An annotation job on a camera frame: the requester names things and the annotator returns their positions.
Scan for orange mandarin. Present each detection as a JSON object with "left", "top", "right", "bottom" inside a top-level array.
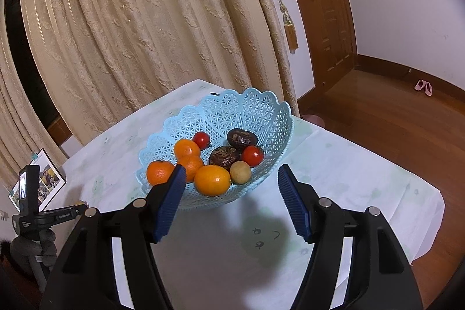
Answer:
[
  {"left": 176, "top": 155, "right": 204, "bottom": 182},
  {"left": 146, "top": 160, "right": 175, "bottom": 187}
]

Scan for orange fruit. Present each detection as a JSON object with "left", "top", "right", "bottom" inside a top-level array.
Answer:
[{"left": 174, "top": 139, "right": 201, "bottom": 160}]

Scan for yellow-orange round fruit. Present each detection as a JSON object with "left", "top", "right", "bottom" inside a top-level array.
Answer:
[{"left": 194, "top": 165, "right": 231, "bottom": 197}]

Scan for small red tomato alone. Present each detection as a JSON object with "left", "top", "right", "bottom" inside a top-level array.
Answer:
[{"left": 192, "top": 131, "right": 210, "bottom": 150}]

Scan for dark brown fruit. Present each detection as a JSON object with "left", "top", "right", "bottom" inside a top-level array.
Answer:
[
  {"left": 227, "top": 128, "right": 258, "bottom": 152},
  {"left": 209, "top": 146, "right": 240, "bottom": 170}
]

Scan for small olive green fruit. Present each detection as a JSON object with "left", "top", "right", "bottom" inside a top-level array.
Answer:
[{"left": 229, "top": 160, "right": 251, "bottom": 185}]

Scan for red tomato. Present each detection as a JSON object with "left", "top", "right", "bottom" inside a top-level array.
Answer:
[{"left": 241, "top": 146, "right": 264, "bottom": 168}]

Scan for grey gloved left hand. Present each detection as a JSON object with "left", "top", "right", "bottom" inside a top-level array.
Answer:
[{"left": 10, "top": 229, "right": 57, "bottom": 267}]

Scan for photo collage card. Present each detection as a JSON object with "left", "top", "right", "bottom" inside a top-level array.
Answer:
[{"left": 9, "top": 149, "right": 65, "bottom": 211}]

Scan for wooden window sill cabinet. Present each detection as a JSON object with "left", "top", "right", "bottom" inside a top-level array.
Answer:
[{"left": 47, "top": 117, "right": 72, "bottom": 146}]

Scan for beige curtain left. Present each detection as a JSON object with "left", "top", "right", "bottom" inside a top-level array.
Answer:
[{"left": 0, "top": 0, "right": 67, "bottom": 190}]

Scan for beige curtain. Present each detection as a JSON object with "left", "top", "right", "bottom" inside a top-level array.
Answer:
[
  {"left": 0, "top": 0, "right": 67, "bottom": 190},
  {"left": 21, "top": 0, "right": 298, "bottom": 144}
]

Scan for beige curtain right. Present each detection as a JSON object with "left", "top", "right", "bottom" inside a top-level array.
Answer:
[{"left": 21, "top": 0, "right": 298, "bottom": 144}]

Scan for light blue lace basket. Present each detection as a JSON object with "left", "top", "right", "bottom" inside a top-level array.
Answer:
[{"left": 135, "top": 87, "right": 294, "bottom": 211}]

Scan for pink slippers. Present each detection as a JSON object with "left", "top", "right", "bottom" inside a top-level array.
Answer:
[{"left": 414, "top": 79, "right": 433, "bottom": 97}]

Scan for curtain tieback tassel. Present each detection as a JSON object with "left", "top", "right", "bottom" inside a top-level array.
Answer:
[{"left": 278, "top": 0, "right": 299, "bottom": 54}]

